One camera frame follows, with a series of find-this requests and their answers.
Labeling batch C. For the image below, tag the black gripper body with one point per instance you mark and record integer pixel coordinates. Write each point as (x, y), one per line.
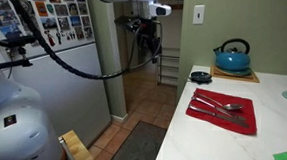
(149, 32)

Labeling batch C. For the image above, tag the red towel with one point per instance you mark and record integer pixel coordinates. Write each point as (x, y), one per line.
(214, 122)

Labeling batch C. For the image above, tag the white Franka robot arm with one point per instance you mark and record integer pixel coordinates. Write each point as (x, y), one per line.
(13, 132)

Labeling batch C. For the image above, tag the black metal shoe rack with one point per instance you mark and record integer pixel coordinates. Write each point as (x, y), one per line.
(169, 66)

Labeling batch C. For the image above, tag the small black dish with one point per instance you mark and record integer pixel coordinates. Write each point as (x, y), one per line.
(201, 77)

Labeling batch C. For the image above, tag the red dress figure magnet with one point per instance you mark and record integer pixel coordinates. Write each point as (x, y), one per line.
(50, 38)

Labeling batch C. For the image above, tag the small green fridge magnet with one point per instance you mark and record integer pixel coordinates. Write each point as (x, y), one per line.
(50, 8)

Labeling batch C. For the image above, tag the white refrigerator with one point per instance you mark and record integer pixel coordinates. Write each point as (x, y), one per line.
(69, 95)

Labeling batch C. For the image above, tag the orange square fridge magnet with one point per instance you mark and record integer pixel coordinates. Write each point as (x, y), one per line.
(41, 8)

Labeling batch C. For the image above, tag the silver spoon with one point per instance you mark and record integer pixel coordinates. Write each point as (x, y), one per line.
(232, 106)

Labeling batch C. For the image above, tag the wooden trivet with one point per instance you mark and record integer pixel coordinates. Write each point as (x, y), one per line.
(253, 78)

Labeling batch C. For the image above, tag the dark floor mat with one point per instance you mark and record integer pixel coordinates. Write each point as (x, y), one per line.
(139, 148)

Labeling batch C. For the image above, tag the wooden table top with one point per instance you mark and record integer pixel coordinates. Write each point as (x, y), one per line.
(79, 149)

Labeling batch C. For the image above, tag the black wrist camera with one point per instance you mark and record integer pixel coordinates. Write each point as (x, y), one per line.
(128, 23)

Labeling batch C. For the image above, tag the wooden coat hook rail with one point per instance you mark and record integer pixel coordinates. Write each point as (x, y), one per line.
(176, 7)

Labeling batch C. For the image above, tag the white light switch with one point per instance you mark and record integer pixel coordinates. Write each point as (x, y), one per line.
(198, 15)

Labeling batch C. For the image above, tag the black camera on stand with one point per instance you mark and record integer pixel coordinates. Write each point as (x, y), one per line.
(17, 41)

